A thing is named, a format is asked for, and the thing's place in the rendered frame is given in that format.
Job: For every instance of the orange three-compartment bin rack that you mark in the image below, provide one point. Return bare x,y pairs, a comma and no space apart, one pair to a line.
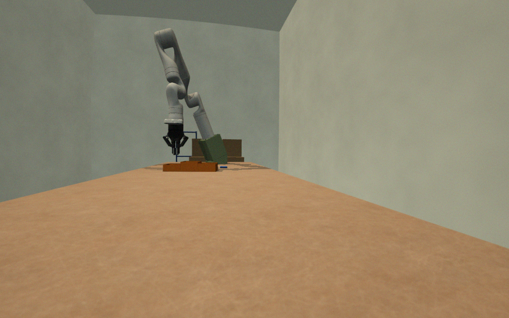
194,166

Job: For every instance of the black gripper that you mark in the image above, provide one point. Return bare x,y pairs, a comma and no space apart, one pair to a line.
175,133

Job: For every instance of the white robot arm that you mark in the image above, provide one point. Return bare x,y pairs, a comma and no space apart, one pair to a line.
178,77

